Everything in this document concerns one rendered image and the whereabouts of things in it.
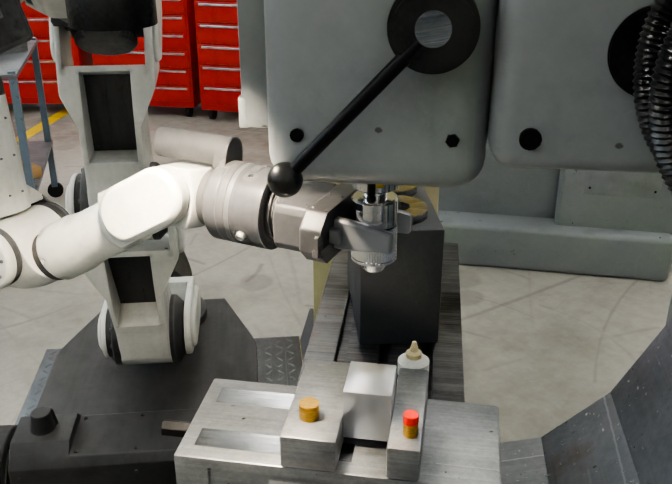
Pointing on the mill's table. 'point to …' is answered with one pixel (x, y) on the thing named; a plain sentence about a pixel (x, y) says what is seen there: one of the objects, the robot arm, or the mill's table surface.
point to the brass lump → (309, 409)
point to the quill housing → (380, 148)
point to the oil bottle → (413, 359)
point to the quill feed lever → (466, 32)
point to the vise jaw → (331, 408)
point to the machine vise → (367, 461)
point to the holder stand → (403, 280)
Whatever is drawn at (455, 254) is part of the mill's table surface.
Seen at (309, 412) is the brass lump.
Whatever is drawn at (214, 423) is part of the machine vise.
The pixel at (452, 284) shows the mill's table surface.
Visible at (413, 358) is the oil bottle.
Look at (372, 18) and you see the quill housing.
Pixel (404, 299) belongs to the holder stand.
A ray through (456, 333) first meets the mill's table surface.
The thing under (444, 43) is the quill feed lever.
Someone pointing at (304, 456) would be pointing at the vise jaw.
